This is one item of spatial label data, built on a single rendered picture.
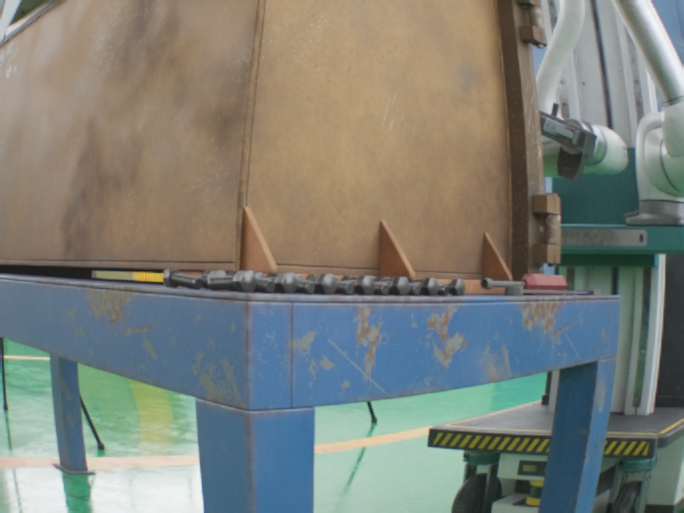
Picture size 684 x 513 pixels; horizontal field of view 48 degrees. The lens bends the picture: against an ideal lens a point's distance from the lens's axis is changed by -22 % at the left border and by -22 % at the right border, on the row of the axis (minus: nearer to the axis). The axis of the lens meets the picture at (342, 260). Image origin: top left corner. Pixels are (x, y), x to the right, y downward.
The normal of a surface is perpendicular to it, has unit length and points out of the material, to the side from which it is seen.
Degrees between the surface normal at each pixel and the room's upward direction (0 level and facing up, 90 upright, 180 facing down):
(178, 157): 90
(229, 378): 90
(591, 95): 90
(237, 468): 90
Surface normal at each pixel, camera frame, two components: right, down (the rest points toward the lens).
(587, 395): -0.69, -0.04
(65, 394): 0.73, 0.00
